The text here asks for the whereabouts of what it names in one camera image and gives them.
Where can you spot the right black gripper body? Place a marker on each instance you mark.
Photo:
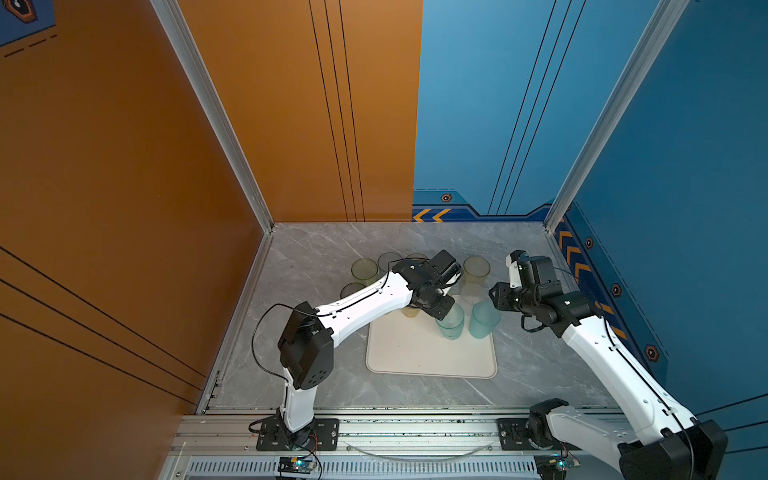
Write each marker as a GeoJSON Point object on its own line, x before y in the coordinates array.
{"type": "Point", "coordinates": [514, 299]}

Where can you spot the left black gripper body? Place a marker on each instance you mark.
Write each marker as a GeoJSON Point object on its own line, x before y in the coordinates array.
{"type": "Point", "coordinates": [439, 305]}

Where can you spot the short yellow glass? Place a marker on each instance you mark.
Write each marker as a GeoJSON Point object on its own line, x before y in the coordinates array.
{"type": "Point", "coordinates": [410, 311]}

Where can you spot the tall amber glass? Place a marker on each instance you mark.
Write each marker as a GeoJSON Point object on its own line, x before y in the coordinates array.
{"type": "Point", "coordinates": [476, 270]}

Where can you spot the teal glass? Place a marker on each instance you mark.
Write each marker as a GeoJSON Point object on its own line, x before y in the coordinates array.
{"type": "Point", "coordinates": [484, 319]}
{"type": "Point", "coordinates": [452, 325]}

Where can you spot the tall green glass back row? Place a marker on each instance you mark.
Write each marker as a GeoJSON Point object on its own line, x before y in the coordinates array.
{"type": "Point", "coordinates": [365, 271]}

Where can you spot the dark smoky grey glass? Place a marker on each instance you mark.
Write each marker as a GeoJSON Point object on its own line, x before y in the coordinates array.
{"type": "Point", "coordinates": [350, 289]}

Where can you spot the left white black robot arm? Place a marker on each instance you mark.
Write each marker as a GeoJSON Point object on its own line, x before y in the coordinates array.
{"type": "Point", "coordinates": [311, 334]}

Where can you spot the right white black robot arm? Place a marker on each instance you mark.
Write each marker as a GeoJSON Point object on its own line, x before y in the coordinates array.
{"type": "Point", "coordinates": [667, 441]}

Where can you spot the white rectangular plastic tray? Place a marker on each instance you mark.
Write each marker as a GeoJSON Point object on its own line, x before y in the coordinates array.
{"type": "Point", "coordinates": [402, 345]}

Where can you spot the tall grey-blue glass back row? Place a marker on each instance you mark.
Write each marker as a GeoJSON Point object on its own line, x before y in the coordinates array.
{"type": "Point", "coordinates": [386, 260]}

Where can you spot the right green circuit board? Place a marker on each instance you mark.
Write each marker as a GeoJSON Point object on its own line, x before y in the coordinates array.
{"type": "Point", "coordinates": [555, 467]}

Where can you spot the green circuit board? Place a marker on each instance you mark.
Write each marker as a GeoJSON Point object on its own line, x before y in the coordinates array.
{"type": "Point", "coordinates": [297, 467]}
{"type": "Point", "coordinates": [555, 467]}

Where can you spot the left green circuit board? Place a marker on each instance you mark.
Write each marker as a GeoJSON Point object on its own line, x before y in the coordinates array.
{"type": "Point", "coordinates": [297, 467]}

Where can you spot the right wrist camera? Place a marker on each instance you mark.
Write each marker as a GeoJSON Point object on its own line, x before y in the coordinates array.
{"type": "Point", "coordinates": [515, 268]}

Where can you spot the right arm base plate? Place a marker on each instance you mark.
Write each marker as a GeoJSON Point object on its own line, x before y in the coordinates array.
{"type": "Point", "coordinates": [522, 433]}

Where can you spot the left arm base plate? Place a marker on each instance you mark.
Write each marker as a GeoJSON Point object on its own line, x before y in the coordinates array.
{"type": "Point", "coordinates": [322, 434]}

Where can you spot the aluminium front rail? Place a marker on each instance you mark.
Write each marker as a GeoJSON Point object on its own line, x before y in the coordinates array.
{"type": "Point", "coordinates": [373, 444]}

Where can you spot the left aluminium corner post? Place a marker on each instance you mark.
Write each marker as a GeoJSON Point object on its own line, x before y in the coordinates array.
{"type": "Point", "coordinates": [174, 24]}

